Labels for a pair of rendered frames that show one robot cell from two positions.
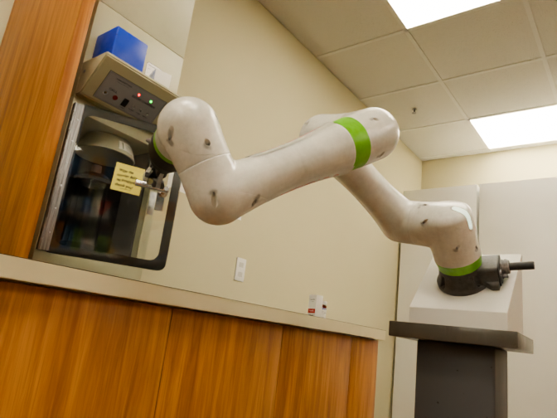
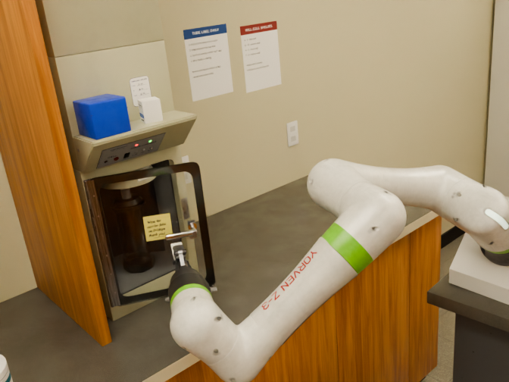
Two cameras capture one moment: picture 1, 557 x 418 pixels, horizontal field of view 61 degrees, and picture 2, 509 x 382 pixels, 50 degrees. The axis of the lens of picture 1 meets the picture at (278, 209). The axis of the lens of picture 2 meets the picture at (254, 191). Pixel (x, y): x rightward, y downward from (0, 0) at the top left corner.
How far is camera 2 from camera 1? 99 cm
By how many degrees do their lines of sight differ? 38
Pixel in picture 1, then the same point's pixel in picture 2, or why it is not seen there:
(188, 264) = (238, 161)
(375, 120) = (375, 227)
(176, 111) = (183, 338)
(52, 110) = (73, 226)
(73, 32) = (54, 144)
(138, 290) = not seen: hidden behind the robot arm
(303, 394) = (363, 305)
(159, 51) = (135, 55)
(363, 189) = not seen: hidden behind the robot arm
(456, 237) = (489, 238)
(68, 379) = not seen: outside the picture
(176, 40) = (148, 25)
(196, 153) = (209, 359)
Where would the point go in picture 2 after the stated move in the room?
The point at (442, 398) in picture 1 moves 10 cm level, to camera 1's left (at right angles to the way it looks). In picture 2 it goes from (476, 349) to (441, 349)
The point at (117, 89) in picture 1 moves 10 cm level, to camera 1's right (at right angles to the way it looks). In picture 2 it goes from (115, 154) to (151, 152)
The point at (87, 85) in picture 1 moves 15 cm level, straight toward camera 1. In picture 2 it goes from (88, 167) to (87, 186)
